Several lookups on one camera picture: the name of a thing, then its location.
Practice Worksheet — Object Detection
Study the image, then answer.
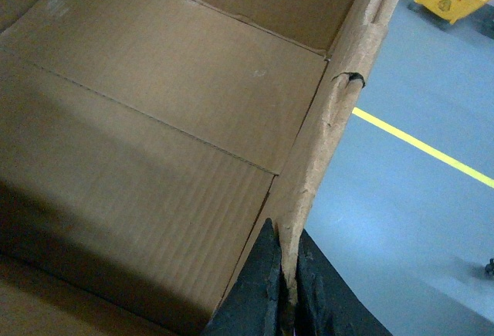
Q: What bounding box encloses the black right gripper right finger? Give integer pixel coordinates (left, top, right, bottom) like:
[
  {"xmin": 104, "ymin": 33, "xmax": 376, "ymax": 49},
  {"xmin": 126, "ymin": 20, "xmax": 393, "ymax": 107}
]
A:
[{"xmin": 295, "ymin": 231, "xmax": 390, "ymax": 336}]

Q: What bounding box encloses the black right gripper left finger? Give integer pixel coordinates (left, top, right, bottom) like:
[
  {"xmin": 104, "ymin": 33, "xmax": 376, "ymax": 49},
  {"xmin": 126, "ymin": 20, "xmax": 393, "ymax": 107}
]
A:
[{"xmin": 201, "ymin": 219, "xmax": 281, "ymax": 336}]

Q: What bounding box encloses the brown cardboard box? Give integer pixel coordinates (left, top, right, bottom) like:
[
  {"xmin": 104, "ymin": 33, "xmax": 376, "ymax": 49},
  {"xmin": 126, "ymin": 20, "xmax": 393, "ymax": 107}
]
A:
[{"xmin": 1, "ymin": 0, "xmax": 398, "ymax": 335}]

